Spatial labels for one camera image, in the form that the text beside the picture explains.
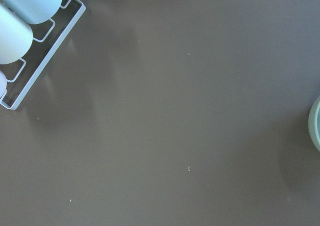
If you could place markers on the light green bowl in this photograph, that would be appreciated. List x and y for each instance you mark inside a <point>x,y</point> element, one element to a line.
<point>314,123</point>

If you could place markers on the white cup rack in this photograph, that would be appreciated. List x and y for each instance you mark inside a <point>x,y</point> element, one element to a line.
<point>47,38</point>

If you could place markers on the pale mint cup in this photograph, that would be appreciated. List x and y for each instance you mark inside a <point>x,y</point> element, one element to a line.
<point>16,36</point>

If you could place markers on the pink cup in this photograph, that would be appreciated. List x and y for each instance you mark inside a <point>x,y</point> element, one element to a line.
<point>3,84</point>

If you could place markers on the blue cup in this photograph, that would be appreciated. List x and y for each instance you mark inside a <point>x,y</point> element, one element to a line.
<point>34,11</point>

